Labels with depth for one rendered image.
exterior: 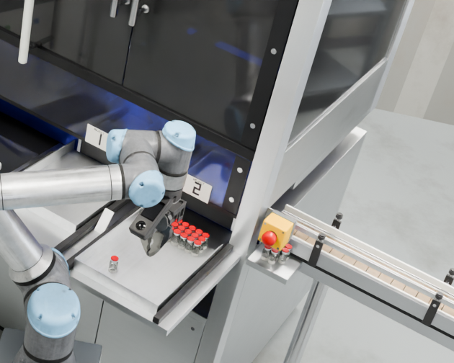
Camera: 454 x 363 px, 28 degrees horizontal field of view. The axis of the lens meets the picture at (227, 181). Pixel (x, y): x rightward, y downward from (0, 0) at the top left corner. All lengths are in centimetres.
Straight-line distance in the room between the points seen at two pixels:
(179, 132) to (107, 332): 118
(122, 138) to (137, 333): 110
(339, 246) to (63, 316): 87
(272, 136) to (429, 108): 335
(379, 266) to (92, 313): 99
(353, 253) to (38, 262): 91
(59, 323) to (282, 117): 76
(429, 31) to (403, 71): 29
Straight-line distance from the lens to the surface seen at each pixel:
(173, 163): 202
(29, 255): 213
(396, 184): 490
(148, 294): 236
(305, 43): 222
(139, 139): 198
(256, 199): 245
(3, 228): 207
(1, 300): 328
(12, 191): 185
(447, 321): 255
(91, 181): 187
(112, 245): 249
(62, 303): 209
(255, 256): 258
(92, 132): 267
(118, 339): 301
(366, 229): 446
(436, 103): 563
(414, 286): 256
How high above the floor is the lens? 243
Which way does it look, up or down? 33 degrees down
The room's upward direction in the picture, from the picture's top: 15 degrees clockwise
